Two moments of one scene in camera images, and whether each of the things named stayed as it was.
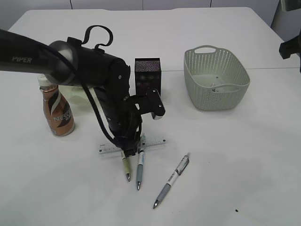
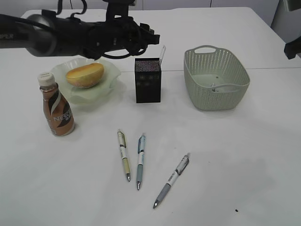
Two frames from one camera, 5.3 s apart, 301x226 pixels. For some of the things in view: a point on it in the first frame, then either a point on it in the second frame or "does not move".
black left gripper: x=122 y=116 → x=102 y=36
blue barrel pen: x=139 y=170 does not move
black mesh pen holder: x=147 y=75 does not move
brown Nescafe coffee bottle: x=58 y=112 does not move
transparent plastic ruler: x=112 y=148 → x=162 y=53
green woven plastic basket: x=216 y=79 does not move
